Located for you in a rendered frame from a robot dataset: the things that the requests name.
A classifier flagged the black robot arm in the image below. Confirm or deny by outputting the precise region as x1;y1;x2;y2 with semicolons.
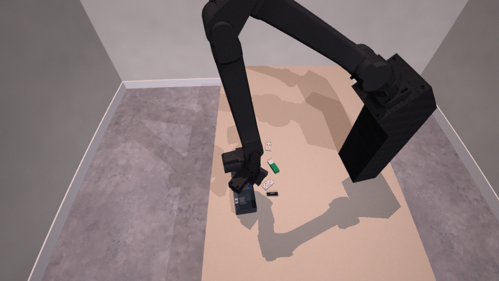
202;0;412;194

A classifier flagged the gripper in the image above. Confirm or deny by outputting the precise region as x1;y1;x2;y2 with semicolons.
244;166;268;186

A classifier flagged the black rack of bins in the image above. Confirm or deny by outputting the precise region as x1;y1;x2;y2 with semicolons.
233;183;257;215

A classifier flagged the green and white eraser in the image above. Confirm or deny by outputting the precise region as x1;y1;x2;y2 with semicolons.
268;160;279;174

